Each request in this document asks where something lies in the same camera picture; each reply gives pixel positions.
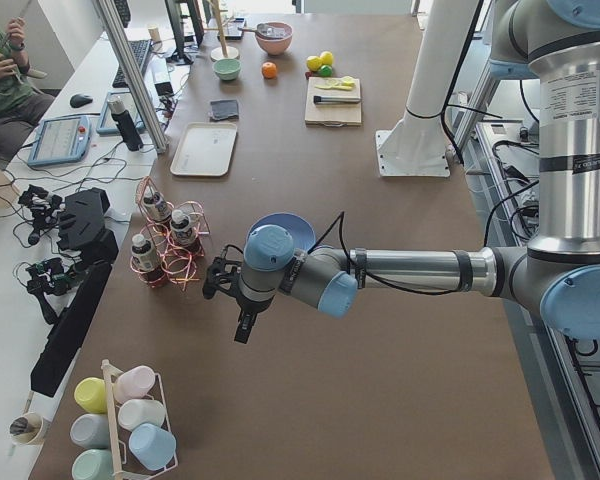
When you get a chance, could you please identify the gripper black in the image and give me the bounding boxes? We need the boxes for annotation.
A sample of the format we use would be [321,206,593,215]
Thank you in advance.
[202,245,258,343]

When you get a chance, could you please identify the blue plate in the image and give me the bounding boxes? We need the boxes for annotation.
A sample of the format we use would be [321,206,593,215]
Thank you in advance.
[247,212,316,251]

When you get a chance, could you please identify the orange fruit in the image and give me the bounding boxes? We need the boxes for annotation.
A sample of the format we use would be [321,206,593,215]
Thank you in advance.
[261,62,278,80]

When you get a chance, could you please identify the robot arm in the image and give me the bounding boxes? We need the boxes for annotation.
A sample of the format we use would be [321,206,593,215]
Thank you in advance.
[202,1,600,342]

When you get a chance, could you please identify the dark sauce bottle middle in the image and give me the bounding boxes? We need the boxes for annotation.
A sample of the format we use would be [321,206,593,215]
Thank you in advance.
[170,209,201,255]

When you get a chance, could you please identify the dark sauce bottle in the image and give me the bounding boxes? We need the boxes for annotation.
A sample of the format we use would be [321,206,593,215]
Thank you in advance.
[131,233,167,288]
[142,190,171,223]
[170,209,201,255]

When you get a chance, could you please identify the dark sauce bottle front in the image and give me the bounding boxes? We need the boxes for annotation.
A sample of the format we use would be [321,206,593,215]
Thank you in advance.
[131,233,167,288]

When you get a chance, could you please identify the pink cup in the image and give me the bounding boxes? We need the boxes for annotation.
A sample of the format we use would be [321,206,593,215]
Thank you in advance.
[113,365,155,403]

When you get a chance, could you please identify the white cup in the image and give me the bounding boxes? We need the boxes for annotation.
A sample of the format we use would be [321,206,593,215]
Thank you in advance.
[118,399,166,431]

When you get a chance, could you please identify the dark sauce bottle back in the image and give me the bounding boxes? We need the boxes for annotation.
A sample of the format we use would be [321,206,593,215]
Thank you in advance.
[142,190,171,223]

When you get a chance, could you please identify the blue cup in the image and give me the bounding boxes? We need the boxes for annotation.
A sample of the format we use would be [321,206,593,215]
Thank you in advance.
[128,423,177,471]

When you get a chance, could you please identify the yellow cup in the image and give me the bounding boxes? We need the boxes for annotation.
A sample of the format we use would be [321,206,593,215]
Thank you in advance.
[74,377,107,414]

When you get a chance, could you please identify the beige plastic tray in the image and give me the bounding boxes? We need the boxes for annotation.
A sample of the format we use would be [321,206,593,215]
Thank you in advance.
[170,122,238,177]

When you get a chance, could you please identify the grey cup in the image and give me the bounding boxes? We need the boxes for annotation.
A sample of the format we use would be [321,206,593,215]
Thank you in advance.
[70,413,110,449]

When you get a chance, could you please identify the grey folded cloth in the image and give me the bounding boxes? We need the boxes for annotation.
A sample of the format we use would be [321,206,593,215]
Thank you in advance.
[209,99,239,121]

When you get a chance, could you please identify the mint cup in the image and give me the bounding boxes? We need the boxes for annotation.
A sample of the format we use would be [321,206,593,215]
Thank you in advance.
[71,449,113,480]

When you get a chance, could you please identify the wooden cutting board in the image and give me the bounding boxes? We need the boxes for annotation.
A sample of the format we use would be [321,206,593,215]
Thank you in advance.
[304,77,362,126]

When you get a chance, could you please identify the black thermos bottle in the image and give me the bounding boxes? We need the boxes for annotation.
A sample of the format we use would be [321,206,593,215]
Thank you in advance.
[107,96,143,151]

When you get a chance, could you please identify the blue teach pendant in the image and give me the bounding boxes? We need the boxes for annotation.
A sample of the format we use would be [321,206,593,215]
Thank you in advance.
[96,90,145,136]
[27,115,91,167]

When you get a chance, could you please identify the paper cup with tools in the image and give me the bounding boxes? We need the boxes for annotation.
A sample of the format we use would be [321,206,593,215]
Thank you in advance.
[9,412,49,445]

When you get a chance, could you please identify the mint green bowl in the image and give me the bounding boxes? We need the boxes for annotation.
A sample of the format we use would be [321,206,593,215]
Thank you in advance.
[213,58,241,81]

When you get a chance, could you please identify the yellow peeler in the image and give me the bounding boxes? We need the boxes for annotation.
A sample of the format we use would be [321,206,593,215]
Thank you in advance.
[315,76,356,91]

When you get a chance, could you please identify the green lime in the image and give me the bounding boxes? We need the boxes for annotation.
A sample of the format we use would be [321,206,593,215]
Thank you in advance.
[317,64,333,77]

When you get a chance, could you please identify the yellow lemon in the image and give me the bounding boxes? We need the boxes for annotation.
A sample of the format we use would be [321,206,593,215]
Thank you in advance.
[305,55,323,72]
[319,51,334,66]

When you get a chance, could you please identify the round wooden stand base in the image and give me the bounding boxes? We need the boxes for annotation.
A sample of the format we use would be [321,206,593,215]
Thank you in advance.
[210,0,240,61]

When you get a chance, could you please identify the black computer mouse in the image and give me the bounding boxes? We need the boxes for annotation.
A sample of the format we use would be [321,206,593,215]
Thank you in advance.
[69,94,93,108]

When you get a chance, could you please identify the pink bowl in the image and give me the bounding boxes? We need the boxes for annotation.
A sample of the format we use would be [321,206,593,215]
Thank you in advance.
[255,22,293,56]

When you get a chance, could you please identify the metal ice scoop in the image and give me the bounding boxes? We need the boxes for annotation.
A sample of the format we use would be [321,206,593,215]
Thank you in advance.
[239,23,287,39]

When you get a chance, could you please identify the black keyboard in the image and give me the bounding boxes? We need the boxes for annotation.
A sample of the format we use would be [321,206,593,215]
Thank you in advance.
[112,39,152,88]

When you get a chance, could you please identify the black monitor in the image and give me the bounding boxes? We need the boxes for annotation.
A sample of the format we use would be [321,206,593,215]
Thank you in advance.
[164,0,204,65]

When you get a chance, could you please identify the seated person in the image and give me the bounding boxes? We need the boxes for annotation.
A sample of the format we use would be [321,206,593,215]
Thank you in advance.
[0,18,54,168]

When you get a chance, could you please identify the copper wire bottle rack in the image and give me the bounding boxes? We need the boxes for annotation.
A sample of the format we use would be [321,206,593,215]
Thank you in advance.
[129,176,210,290]

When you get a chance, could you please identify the white wire cup rack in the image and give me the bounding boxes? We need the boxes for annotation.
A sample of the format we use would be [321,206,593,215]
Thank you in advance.
[101,359,179,479]

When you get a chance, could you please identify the black handled knife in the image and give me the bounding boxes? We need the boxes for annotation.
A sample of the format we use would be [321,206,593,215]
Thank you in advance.
[313,95,361,105]

